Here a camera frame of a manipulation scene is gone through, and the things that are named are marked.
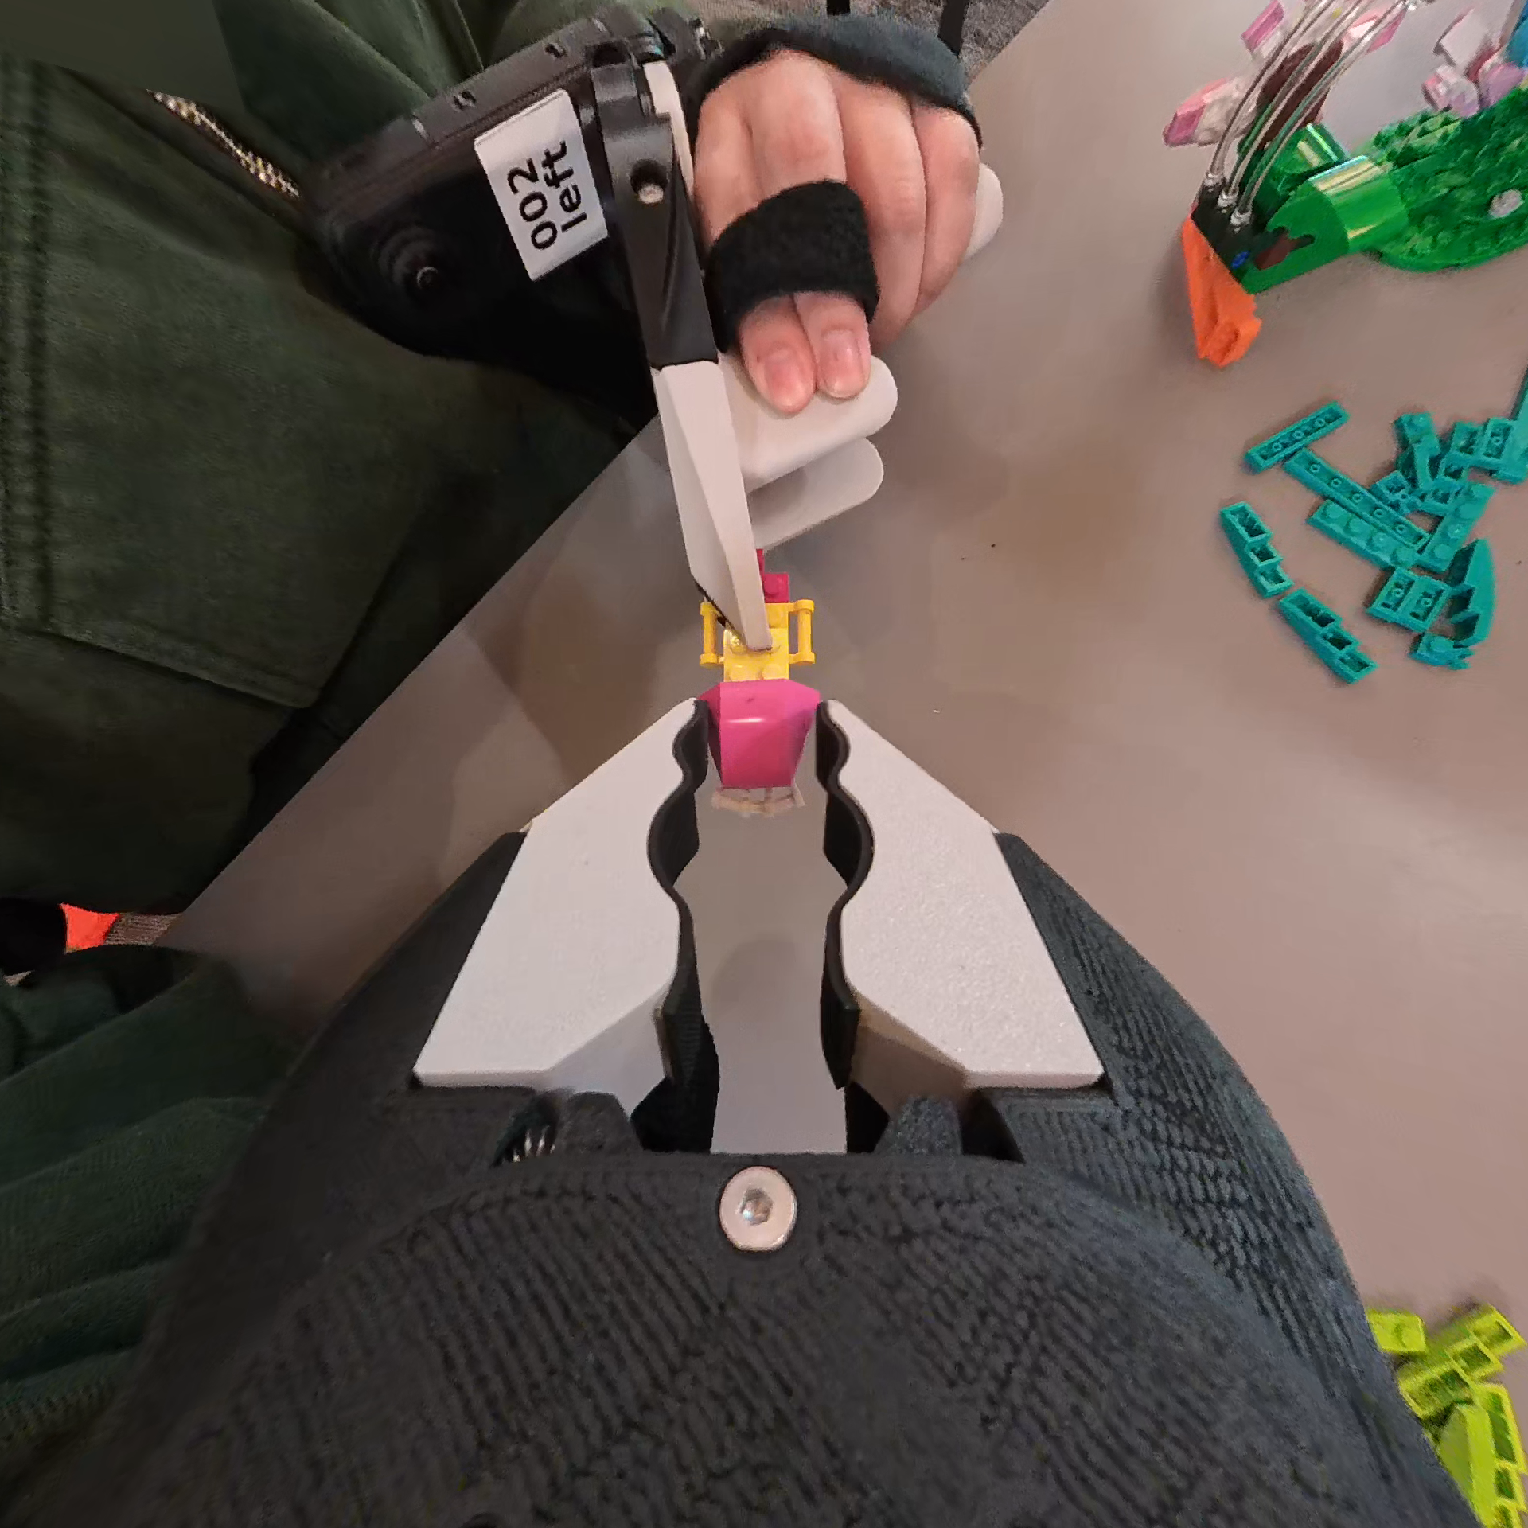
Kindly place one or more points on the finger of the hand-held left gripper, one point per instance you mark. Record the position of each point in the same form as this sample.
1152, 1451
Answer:
717, 500

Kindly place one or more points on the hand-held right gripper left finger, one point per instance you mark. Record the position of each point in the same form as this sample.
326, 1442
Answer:
550, 955

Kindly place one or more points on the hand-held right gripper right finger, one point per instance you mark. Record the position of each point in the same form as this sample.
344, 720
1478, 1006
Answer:
956, 955

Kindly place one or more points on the pink and yellow lego assembly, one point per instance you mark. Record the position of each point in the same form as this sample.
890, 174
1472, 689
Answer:
759, 727

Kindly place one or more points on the pile of teal lego pieces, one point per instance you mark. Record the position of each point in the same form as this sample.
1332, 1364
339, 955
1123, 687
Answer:
1409, 536

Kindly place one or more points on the pale pink lego model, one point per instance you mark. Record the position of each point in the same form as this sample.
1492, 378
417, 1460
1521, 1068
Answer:
1481, 60
1207, 107

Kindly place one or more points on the pile of lime lego pieces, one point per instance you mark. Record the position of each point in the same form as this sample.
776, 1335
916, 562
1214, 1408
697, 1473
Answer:
1463, 1408

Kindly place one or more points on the green lego model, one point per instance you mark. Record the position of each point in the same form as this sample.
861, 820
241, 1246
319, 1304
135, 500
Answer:
1421, 191

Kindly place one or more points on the person's left hand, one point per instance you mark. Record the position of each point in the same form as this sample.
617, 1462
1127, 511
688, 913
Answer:
836, 131

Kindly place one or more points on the small orange object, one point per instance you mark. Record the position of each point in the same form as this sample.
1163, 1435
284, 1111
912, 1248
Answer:
90, 924

